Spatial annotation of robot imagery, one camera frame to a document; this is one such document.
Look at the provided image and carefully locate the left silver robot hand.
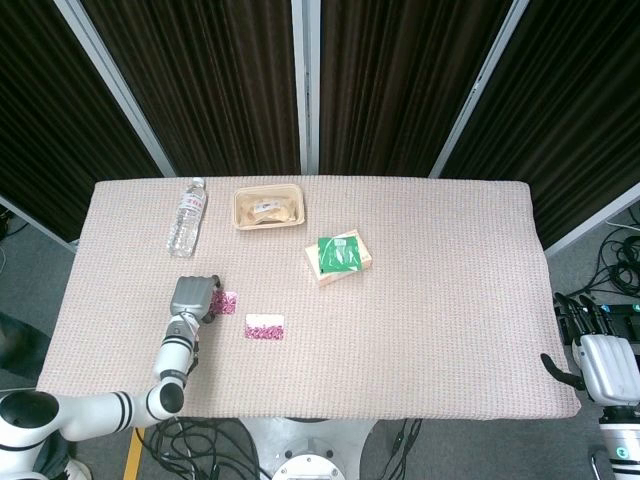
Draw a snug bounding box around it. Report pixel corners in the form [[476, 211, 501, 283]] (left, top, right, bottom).
[[169, 273, 224, 326]]

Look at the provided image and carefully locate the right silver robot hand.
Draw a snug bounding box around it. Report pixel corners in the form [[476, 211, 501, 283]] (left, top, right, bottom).
[[540, 292, 640, 406]]

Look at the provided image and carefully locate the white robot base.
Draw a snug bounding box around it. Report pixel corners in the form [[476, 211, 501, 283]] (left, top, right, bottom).
[[239, 417, 376, 480]]

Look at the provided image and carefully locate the black power strip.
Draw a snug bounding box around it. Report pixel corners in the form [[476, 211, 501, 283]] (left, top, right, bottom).
[[559, 302, 640, 346]]

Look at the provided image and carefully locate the clear plastic water bottle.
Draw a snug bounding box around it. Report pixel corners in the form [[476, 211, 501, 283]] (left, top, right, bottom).
[[165, 177, 208, 259]]

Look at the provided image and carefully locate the beige food container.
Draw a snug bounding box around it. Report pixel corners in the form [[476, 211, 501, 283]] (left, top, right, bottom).
[[232, 183, 306, 232]]

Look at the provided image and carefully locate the clear snack bag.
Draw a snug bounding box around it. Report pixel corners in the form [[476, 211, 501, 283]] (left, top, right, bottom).
[[238, 192, 301, 224]]

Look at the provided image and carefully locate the pink tissue pack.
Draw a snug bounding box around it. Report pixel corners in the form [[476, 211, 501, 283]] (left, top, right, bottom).
[[304, 228, 374, 289]]

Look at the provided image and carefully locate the green foil packet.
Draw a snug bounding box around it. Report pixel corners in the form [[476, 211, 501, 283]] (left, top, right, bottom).
[[317, 234, 362, 275]]

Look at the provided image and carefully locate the yellow floor tape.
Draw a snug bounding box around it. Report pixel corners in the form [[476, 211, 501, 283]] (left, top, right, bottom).
[[122, 427, 147, 480]]

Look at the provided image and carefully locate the white shoe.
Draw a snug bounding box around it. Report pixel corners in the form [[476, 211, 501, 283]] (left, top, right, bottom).
[[63, 458, 92, 480]]

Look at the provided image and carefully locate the dark green cloth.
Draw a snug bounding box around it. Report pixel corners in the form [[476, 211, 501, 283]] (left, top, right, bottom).
[[32, 435, 76, 480]]

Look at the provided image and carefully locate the dark curtain panel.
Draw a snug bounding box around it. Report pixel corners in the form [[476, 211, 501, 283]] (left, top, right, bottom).
[[318, 0, 514, 177], [0, 0, 166, 241], [439, 0, 640, 249], [82, 0, 302, 177]]

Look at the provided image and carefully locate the pink woven tablecloth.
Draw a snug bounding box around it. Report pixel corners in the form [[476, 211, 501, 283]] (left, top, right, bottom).
[[37, 174, 582, 420]]

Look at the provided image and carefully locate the black floor cable bundle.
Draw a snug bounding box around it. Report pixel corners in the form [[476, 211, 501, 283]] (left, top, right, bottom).
[[142, 418, 261, 480], [569, 207, 640, 301]]

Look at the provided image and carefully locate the white partition rail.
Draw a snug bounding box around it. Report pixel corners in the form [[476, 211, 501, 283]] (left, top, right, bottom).
[[0, 193, 77, 252], [544, 181, 640, 259]]

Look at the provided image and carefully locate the white partition post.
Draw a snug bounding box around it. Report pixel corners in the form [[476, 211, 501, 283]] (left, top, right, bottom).
[[53, 0, 176, 177], [292, 0, 321, 176], [429, 0, 530, 179]]

